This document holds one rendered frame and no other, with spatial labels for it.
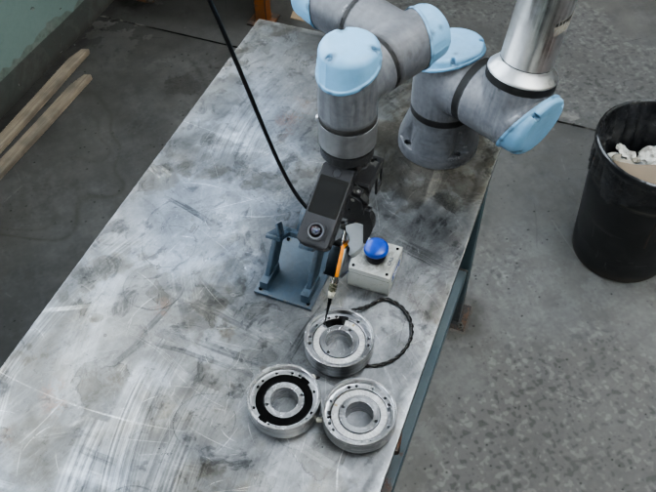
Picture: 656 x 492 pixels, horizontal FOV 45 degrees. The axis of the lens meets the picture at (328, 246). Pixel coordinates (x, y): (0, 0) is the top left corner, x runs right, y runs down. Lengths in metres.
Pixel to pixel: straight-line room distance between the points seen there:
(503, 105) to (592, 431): 1.08
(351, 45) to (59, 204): 1.83
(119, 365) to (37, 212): 1.44
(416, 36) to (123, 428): 0.67
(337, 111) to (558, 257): 1.57
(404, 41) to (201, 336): 0.56
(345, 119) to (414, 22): 0.15
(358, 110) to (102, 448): 0.60
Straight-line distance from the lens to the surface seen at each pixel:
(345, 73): 0.92
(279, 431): 1.13
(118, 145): 2.79
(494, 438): 2.09
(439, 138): 1.45
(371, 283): 1.28
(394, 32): 1.00
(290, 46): 1.76
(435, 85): 1.38
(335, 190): 1.04
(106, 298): 1.34
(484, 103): 1.33
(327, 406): 1.15
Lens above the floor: 1.84
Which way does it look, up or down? 50 degrees down
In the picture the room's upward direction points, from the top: 1 degrees counter-clockwise
